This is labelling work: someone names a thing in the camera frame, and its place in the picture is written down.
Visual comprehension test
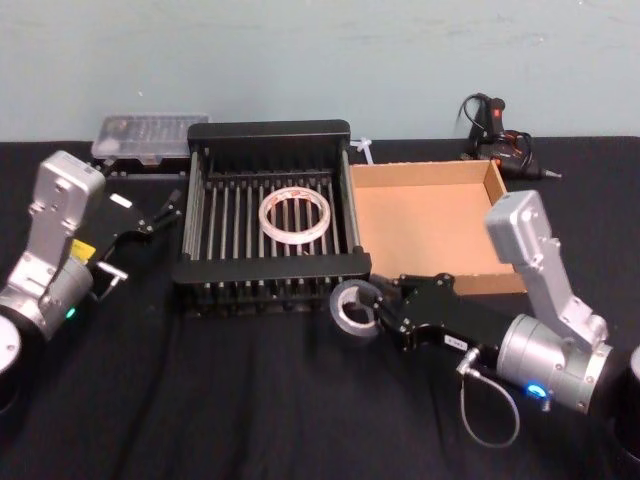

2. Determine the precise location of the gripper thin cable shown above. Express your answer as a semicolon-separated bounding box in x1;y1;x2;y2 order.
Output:
90;260;129;301
454;348;521;449

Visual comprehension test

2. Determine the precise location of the clear plastic case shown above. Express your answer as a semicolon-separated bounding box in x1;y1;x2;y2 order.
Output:
91;112;212;179

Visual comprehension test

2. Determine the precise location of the small white plastic piece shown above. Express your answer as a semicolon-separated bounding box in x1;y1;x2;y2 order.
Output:
351;138;375;165

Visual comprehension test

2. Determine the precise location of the shallow brown cardboard tray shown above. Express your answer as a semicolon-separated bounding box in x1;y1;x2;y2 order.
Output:
349;158;529;297

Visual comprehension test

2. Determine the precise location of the right gripper thin cable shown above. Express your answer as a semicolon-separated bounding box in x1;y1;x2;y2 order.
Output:
454;348;521;449

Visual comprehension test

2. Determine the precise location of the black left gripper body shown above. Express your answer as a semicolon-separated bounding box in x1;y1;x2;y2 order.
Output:
72;191;157;274

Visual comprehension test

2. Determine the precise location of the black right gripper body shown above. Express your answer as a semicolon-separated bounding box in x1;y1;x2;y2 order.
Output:
393;272;509;374

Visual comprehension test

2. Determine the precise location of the black corded tool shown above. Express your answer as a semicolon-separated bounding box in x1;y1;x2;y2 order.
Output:
457;93;564;180

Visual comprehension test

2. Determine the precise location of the silver tape roll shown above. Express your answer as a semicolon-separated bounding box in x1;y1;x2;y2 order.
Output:
328;279;386;350

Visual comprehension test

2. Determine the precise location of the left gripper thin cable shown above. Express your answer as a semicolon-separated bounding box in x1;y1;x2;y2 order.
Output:
90;260;129;301

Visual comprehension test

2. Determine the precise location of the black rack with steel bars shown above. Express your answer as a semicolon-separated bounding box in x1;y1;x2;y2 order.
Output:
171;118;373;319

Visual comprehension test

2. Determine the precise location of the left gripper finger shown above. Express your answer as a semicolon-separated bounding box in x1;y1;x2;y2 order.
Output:
135;209;183;237
154;188;183;221

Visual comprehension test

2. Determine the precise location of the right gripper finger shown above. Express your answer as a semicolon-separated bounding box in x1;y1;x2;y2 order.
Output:
372;278;409;302
367;296;404;337

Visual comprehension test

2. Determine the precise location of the white tape roll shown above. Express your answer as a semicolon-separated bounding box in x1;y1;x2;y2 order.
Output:
258;187;331;245

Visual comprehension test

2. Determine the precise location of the black table cloth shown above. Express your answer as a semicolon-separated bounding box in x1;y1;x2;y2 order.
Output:
0;134;640;480

